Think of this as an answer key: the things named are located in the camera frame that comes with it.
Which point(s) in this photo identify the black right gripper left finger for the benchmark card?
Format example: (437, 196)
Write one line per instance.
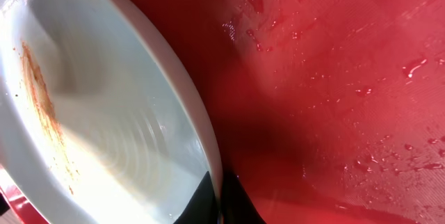
(202, 207)

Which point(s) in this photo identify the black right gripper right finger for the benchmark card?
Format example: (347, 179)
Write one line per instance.
(236, 206)

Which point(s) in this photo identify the white plate with sauce smear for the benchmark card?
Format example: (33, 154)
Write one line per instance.
(100, 121)

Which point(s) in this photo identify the red plastic tray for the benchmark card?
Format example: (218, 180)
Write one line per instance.
(328, 111)

